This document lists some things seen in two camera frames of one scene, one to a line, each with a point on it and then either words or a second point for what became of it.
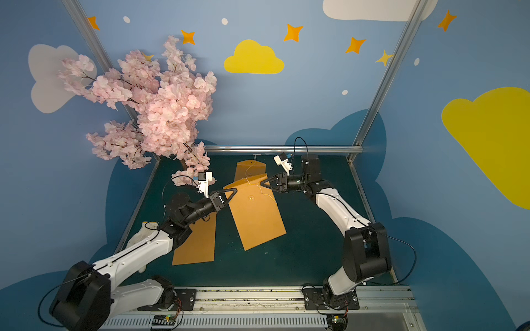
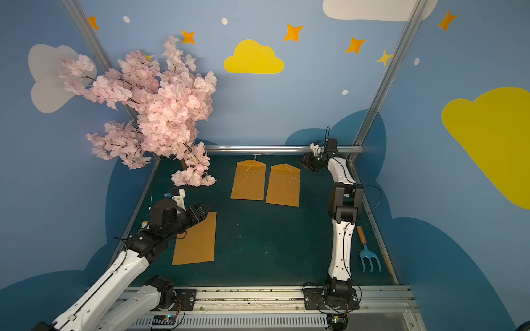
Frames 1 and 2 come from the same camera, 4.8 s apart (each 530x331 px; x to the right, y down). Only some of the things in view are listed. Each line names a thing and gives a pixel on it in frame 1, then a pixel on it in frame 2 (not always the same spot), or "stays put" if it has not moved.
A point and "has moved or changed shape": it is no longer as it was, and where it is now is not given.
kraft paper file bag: x=256 y=212 has moved or changed shape
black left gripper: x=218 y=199 to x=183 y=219
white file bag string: x=254 y=155 stays put
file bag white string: x=260 y=189 has moved or changed shape
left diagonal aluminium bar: x=81 y=18 stays put
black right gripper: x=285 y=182 to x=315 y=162
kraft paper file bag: x=250 y=170 stays put
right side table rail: x=366 y=207 stays put
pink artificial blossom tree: x=166 y=99 stays put
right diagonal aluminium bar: x=374 y=103 stays put
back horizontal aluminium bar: x=281 y=147 stays put
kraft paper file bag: x=199 y=246 stays put
